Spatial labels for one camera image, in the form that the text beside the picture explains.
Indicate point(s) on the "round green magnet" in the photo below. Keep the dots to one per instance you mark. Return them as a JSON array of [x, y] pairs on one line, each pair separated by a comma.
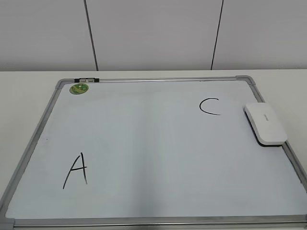
[[79, 88]]

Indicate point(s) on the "white board eraser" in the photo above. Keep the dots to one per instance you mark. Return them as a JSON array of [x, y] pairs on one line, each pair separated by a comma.
[[265, 123]]

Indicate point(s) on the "white board with aluminium frame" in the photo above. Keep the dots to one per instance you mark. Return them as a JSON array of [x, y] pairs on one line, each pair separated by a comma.
[[153, 153]]

